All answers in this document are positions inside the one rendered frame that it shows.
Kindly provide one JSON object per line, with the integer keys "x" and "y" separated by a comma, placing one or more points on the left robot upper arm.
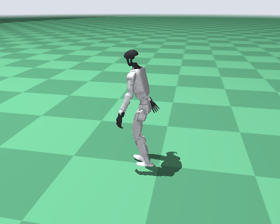
{"x": 131, "y": 77}

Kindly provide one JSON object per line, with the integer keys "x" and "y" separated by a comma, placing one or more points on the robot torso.
{"x": 141, "y": 89}

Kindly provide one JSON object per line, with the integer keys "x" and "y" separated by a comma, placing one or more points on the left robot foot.
{"x": 144, "y": 164}

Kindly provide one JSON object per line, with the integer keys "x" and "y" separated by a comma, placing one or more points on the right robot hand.
{"x": 153, "y": 104}

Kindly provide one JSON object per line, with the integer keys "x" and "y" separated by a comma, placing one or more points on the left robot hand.
{"x": 119, "y": 119}

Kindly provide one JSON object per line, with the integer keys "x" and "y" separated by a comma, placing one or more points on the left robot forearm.
{"x": 125, "y": 104}

